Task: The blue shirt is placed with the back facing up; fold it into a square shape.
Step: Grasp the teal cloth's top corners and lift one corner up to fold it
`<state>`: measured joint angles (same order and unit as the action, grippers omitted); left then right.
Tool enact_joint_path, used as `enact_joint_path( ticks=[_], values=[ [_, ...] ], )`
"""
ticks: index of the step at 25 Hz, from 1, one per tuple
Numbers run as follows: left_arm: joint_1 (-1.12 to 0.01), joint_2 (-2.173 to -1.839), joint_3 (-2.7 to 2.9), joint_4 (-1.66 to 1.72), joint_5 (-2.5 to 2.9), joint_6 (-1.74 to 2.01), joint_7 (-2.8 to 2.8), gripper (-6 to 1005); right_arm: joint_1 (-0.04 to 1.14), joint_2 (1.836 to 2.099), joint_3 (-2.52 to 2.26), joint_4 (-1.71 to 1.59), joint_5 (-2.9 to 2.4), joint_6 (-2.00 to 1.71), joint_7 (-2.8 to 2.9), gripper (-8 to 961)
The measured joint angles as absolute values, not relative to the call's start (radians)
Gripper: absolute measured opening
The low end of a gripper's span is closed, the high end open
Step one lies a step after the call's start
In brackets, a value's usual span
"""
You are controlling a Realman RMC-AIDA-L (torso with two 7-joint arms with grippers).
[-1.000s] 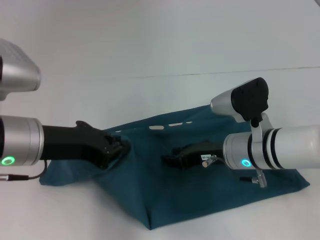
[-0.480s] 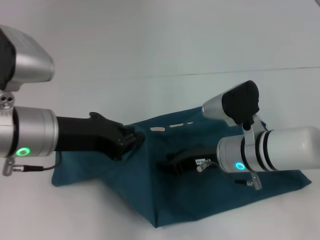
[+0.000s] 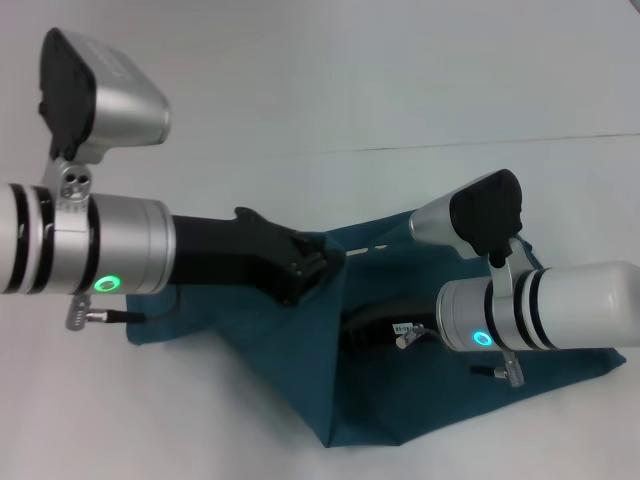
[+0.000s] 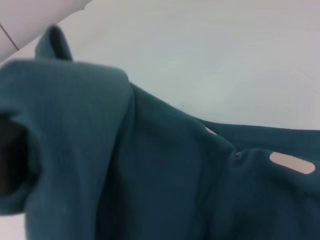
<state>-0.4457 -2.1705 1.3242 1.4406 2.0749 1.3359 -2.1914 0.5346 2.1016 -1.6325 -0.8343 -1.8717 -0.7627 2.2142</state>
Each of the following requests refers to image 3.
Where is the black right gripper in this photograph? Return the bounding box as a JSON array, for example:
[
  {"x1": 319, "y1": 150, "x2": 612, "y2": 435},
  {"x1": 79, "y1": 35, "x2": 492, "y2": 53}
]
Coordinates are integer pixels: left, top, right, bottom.
[{"x1": 341, "y1": 299, "x2": 438, "y2": 355}]

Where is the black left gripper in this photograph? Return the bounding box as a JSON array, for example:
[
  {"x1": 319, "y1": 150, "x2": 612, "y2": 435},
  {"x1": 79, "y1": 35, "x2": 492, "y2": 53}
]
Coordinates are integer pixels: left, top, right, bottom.
[{"x1": 167, "y1": 205, "x2": 347, "y2": 307}]

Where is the teal blue shirt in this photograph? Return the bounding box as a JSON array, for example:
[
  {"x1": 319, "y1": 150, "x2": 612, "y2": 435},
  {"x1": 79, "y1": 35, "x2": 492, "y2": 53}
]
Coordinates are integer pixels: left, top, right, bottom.
[{"x1": 124, "y1": 207, "x2": 629, "y2": 449}]

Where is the red black left wrist cable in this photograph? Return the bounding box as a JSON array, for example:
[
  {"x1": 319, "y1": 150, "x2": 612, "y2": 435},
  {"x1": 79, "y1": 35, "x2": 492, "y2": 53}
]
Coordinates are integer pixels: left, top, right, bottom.
[{"x1": 64, "y1": 285, "x2": 182, "y2": 332}]

